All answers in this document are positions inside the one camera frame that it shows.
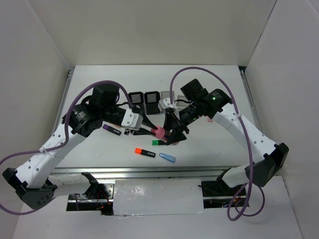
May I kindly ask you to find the green highlighter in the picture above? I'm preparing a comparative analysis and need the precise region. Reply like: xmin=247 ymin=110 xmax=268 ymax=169
xmin=152 ymin=140 xmax=166 ymax=146

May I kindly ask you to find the purple highlighter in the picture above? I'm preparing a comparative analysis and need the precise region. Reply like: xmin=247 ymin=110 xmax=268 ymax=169
xmin=103 ymin=124 xmax=122 ymax=135

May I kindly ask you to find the pink capped pen tube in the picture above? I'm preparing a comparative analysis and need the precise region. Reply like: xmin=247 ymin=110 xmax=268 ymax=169
xmin=151 ymin=126 xmax=170 ymax=141

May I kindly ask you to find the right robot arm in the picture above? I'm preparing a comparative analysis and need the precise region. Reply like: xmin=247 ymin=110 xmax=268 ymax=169
xmin=159 ymin=79 xmax=289 ymax=195

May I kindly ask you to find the white front cover plate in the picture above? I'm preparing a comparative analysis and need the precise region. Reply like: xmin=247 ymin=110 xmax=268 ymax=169
xmin=113 ymin=179 xmax=204 ymax=216

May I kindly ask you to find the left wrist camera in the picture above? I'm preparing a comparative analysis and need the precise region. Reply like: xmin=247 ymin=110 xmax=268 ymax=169
xmin=121 ymin=108 xmax=143 ymax=130

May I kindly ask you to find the blue eraser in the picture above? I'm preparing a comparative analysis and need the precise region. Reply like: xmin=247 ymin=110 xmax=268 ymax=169
xmin=159 ymin=153 xmax=176 ymax=163

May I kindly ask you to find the white container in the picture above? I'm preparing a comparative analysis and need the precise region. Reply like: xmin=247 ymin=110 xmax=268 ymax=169
xmin=160 ymin=91 xmax=175 ymax=100
xmin=177 ymin=95 xmax=188 ymax=101

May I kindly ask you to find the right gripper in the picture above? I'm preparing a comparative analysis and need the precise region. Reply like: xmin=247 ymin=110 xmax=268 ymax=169
xmin=160 ymin=101 xmax=200 ymax=145

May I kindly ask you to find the aluminium front rail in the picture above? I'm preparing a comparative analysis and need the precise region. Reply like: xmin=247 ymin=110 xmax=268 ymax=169
xmin=49 ymin=166 xmax=232 ymax=181

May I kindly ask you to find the black container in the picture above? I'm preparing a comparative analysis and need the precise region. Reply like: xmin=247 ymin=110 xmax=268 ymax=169
xmin=129 ymin=92 xmax=145 ymax=110
xmin=144 ymin=91 xmax=160 ymax=115

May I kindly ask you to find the purple cable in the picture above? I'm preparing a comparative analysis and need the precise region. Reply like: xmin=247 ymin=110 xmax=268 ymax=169
xmin=0 ymin=80 xmax=135 ymax=215
xmin=169 ymin=66 xmax=265 ymax=222

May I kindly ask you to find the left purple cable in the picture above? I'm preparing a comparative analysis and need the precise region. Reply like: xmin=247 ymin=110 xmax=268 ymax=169
xmin=0 ymin=80 xmax=135 ymax=215

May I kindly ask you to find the black container far left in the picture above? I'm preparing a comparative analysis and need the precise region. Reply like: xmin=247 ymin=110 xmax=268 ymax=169
xmin=129 ymin=92 xmax=145 ymax=110

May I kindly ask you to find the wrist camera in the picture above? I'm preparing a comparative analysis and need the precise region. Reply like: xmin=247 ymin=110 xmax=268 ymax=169
xmin=158 ymin=98 xmax=180 ymax=119
xmin=121 ymin=108 xmax=143 ymax=130

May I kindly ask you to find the white container far right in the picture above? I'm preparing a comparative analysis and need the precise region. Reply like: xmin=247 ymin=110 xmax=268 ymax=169
xmin=177 ymin=95 xmax=188 ymax=101

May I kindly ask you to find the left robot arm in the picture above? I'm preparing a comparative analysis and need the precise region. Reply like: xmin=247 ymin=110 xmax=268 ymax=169
xmin=1 ymin=80 xmax=157 ymax=212

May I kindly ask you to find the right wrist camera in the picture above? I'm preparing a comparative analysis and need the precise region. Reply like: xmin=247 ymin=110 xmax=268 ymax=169
xmin=158 ymin=98 xmax=180 ymax=119

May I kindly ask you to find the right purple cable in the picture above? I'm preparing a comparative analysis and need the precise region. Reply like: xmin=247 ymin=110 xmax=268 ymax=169
xmin=169 ymin=66 xmax=265 ymax=222

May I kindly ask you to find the orange highlighter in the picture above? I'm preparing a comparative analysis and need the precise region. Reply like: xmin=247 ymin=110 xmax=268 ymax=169
xmin=135 ymin=148 xmax=156 ymax=158

